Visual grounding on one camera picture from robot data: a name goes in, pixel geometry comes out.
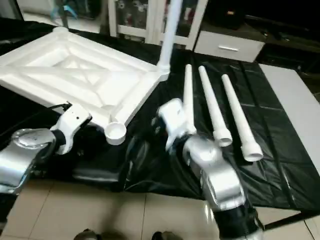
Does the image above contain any teal plastic object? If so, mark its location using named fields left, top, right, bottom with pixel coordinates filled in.
left=52, top=4, right=81, bottom=21

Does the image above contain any white plastic children's table top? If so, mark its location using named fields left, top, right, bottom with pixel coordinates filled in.
left=0, top=27, right=171, bottom=146

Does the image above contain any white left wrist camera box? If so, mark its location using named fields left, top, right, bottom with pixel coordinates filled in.
left=52, top=104, right=93, bottom=154

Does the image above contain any black plastic work mat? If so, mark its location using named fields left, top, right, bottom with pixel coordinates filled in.
left=0, top=20, right=320, bottom=211

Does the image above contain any black box with yellow label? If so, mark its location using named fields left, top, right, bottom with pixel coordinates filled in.
left=210, top=0, right=248, bottom=29

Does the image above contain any white plastic table leg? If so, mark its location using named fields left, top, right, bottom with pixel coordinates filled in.
left=183, top=64, right=197, bottom=135
left=220, top=74, right=264, bottom=162
left=158, top=0, right=184, bottom=77
left=198, top=66, right=234, bottom=148

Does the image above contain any white side table board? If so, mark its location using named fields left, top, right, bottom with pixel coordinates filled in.
left=260, top=64, right=320, bottom=166

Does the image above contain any black metal table leg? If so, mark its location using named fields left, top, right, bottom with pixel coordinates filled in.
left=262, top=210, right=307, bottom=231

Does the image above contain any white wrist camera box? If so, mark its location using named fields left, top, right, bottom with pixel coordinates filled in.
left=52, top=104, right=93, bottom=154
left=157, top=98, right=194, bottom=151

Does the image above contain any white glass door cabinet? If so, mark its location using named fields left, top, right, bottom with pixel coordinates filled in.
left=107, top=0, right=208, bottom=51

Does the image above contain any white low drawer unit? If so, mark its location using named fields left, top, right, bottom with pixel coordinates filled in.
left=194, top=30, right=266, bottom=63

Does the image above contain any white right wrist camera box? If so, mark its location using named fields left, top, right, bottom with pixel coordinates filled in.
left=157, top=98, right=194, bottom=151

